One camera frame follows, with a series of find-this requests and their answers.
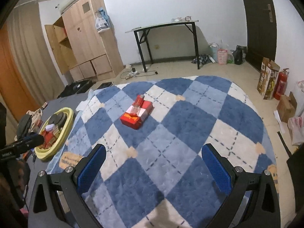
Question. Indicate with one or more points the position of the dark brown door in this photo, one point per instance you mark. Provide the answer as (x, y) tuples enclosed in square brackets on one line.
[(261, 31)]

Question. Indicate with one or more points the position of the beige curtain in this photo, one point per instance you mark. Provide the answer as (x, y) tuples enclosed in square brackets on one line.
[(31, 55)]

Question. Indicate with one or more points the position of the red double happiness box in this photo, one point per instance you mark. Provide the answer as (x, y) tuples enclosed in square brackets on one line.
[(135, 122)]

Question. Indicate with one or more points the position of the black folding table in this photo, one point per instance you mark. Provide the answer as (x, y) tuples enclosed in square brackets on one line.
[(167, 42)]

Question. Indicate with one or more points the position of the wooden wardrobe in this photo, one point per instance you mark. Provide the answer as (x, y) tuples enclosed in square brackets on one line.
[(79, 48)]

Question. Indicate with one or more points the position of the white power strip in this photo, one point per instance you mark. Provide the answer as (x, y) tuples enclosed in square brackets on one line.
[(133, 73)]

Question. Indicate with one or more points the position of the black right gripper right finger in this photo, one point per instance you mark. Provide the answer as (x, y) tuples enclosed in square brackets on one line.
[(251, 198)]

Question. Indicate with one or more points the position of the grey bed sheet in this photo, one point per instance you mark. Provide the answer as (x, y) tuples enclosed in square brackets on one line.
[(52, 107)]

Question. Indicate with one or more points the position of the pink plastic bag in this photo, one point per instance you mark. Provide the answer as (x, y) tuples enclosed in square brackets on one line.
[(222, 56)]

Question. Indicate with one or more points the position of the yellow plastic basin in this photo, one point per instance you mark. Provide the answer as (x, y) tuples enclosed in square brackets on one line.
[(45, 154)]

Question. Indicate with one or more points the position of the blue white checkered rug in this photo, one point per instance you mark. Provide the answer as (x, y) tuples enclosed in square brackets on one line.
[(155, 176)]

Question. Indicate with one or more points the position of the red lighter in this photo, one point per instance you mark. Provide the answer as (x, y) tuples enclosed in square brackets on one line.
[(137, 105)]

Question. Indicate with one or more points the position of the red fire extinguisher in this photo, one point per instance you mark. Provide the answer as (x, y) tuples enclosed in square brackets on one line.
[(281, 84)]

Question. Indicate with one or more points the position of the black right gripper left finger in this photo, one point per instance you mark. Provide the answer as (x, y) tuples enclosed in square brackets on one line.
[(45, 207)]

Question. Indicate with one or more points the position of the black open case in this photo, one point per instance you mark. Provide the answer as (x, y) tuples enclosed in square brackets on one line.
[(77, 87)]

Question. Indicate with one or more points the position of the red silver cigarette carton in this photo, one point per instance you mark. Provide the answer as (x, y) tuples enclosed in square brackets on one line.
[(51, 134)]

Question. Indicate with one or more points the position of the beige jacket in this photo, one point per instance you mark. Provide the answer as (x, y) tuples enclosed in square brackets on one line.
[(35, 120)]

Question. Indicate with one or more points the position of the printed cardboard box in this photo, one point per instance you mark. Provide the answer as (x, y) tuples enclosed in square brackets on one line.
[(268, 77)]

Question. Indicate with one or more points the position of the black foam round sponge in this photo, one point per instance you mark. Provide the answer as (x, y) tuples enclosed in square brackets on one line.
[(58, 120)]

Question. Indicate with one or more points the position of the brown cardboard box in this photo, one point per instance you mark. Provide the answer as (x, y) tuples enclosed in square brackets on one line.
[(287, 107)]

